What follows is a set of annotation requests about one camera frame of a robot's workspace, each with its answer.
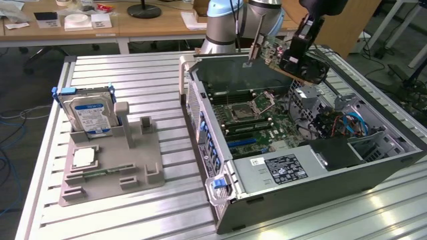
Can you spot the white box with black top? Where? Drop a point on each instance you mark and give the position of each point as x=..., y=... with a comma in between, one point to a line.
x=47, y=21

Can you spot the small cardboard box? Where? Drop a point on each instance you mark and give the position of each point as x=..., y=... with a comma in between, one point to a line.
x=200, y=8

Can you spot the RAM stick with white label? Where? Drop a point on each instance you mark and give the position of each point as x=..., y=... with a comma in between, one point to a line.
x=248, y=127

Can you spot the black round lamp base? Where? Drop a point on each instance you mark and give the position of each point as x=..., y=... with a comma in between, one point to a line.
x=143, y=11

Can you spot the black office chair base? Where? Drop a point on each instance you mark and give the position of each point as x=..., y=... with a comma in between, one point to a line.
x=28, y=70

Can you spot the metal socket cover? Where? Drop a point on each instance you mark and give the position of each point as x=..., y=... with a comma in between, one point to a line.
x=264, y=100

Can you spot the silver chipset heatsink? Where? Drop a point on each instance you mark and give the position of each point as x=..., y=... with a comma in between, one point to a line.
x=280, y=145

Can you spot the white tape roll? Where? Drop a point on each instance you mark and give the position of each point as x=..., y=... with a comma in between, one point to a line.
x=63, y=3

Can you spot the silver disk bay plate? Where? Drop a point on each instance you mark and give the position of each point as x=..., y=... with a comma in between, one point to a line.
x=367, y=138

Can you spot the white paper stack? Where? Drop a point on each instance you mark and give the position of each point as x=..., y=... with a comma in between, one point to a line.
x=193, y=22

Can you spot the clear plastic bag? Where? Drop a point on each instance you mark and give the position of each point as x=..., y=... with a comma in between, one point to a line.
x=13, y=11

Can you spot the green graphics card with fan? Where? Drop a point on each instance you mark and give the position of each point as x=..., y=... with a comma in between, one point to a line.
x=269, y=47

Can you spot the blue card retainer clip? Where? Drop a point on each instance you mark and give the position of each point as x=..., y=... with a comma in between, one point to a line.
x=209, y=138
x=201, y=123

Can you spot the red packet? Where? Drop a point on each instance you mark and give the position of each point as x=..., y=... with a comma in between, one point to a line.
x=104, y=8

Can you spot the white round container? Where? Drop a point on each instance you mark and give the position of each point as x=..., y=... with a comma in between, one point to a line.
x=77, y=21

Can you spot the blue expansion slot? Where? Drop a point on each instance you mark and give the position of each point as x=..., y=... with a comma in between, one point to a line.
x=240, y=143

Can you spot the plain white box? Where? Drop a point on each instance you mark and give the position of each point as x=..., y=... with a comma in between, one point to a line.
x=101, y=21

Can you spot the wooden cabinet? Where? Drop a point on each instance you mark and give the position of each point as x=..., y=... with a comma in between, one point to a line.
x=354, y=32

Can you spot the silver CPU chip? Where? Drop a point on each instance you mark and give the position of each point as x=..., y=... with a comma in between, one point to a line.
x=83, y=157

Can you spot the wooden desk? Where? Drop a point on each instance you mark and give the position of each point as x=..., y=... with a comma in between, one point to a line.
x=149, y=27

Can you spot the green RAM stick bare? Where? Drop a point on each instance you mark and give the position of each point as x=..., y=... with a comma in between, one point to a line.
x=100, y=172

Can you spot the grey parts rack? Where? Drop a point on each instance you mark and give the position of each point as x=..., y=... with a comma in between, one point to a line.
x=113, y=155

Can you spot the grey open PC case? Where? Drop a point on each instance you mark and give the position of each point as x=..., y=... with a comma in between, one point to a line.
x=300, y=207

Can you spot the hard disk in blue caddy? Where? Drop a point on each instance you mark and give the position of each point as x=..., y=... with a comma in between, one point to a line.
x=89, y=115

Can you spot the blue case latch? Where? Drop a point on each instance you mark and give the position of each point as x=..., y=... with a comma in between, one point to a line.
x=219, y=184

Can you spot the grey power supply unit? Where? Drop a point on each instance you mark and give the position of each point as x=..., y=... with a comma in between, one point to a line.
x=253, y=175

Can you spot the CPU socket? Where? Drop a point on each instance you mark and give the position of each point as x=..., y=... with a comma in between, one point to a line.
x=243, y=112

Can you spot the silver perforated disk bay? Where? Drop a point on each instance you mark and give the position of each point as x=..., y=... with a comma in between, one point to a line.
x=304, y=96

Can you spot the white paper card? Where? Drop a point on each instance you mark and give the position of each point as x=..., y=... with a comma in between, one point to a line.
x=16, y=25

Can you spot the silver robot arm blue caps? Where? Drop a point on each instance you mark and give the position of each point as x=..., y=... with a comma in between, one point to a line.
x=227, y=25

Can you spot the white table frame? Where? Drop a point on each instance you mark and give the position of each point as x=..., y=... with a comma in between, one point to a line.
x=419, y=56

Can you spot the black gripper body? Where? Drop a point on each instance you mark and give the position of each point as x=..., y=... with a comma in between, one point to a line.
x=323, y=7

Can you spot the green motherboard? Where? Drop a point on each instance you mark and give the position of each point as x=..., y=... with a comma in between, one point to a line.
x=276, y=130

